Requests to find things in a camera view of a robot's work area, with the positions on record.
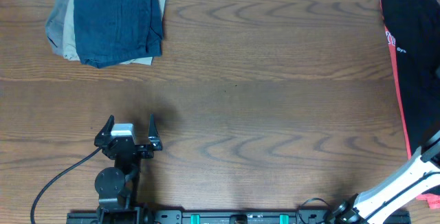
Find black t-shirt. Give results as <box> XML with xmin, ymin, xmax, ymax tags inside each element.
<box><xmin>380</xmin><ymin>0</ymin><xmax>440</xmax><ymax>196</ymax></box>

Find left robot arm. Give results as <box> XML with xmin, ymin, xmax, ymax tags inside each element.
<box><xmin>94</xmin><ymin>115</ymin><xmax>163</xmax><ymax>223</ymax></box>

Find red t-shirt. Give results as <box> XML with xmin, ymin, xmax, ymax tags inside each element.
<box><xmin>379</xmin><ymin>0</ymin><xmax>440</xmax><ymax>210</ymax></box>

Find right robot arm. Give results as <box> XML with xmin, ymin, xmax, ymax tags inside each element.
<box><xmin>325</xmin><ymin>131</ymin><xmax>439</xmax><ymax>224</ymax></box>

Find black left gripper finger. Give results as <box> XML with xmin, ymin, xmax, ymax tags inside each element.
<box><xmin>148</xmin><ymin>114</ymin><xmax>163</xmax><ymax>150</ymax></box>
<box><xmin>94</xmin><ymin>115</ymin><xmax>115</xmax><ymax>148</ymax></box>

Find navy folded trousers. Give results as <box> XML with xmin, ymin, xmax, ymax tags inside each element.
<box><xmin>73</xmin><ymin>0</ymin><xmax>164</xmax><ymax>68</ymax></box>

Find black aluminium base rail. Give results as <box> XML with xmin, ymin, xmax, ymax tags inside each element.
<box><xmin>66</xmin><ymin>208</ymin><xmax>412</xmax><ymax>224</ymax></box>

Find grey folded trousers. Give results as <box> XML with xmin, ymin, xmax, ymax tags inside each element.
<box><xmin>45</xmin><ymin>0</ymin><xmax>69</xmax><ymax>56</ymax></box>

